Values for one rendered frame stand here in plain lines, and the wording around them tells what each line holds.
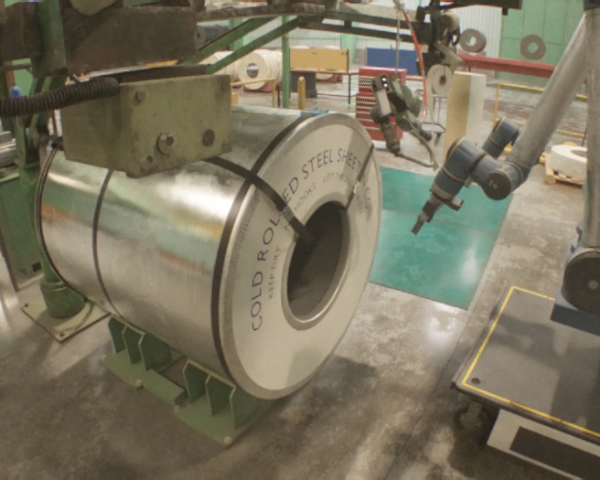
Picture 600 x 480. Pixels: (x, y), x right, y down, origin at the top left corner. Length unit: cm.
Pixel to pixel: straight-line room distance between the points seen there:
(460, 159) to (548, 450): 123
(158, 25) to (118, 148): 17
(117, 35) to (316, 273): 166
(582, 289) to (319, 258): 119
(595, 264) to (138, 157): 123
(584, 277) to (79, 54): 135
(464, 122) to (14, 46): 599
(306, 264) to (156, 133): 160
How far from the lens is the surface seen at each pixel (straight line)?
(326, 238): 204
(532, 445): 200
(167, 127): 58
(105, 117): 60
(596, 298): 145
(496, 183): 154
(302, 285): 205
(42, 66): 53
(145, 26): 60
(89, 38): 55
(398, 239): 384
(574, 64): 160
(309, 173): 154
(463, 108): 624
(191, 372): 214
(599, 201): 140
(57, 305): 303
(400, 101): 187
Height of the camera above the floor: 162
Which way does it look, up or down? 26 degrees down
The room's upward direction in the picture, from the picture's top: straight up
